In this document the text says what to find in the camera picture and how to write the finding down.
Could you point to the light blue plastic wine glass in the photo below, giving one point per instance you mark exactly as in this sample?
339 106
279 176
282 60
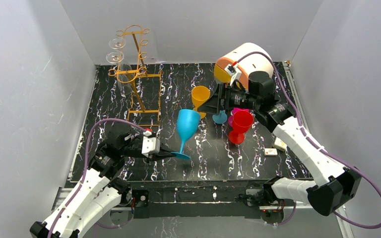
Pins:
220 118

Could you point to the round drawer cabinet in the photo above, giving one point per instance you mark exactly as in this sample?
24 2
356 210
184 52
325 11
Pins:
255 62

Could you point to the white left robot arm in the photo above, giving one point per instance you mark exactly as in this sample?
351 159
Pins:
101 189

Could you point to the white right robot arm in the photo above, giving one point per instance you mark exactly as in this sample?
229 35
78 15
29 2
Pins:
333 183

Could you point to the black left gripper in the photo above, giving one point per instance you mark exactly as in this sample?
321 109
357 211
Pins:
157 154

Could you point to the magenta plastic wine glass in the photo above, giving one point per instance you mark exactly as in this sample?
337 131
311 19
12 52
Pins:
233 111

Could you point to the orange plastic wine glass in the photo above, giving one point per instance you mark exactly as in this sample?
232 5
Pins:
199 95

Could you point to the black marble table mat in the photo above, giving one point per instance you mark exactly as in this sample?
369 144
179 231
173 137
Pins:
212 155

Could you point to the cream rectangular box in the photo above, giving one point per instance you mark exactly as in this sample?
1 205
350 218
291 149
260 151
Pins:
279 144

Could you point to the small white box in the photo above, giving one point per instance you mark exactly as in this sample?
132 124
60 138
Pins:
270 152

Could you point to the clear wine glass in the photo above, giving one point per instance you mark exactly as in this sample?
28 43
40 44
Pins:
117 43
115 57

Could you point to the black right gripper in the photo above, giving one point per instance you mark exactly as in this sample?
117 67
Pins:
221 100

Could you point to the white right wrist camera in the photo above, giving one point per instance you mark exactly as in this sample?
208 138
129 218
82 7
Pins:
234 71

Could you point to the gold wire wine glass rack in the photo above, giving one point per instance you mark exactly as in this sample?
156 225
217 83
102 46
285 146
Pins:
128 77

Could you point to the red plastic wine glass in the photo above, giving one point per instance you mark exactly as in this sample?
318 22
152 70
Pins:
241 122

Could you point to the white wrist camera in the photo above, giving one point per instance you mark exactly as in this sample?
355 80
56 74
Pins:
234 71
150 143

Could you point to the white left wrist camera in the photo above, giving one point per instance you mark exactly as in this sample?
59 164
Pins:
150 143

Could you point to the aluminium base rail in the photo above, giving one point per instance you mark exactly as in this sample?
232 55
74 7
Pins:
148 201

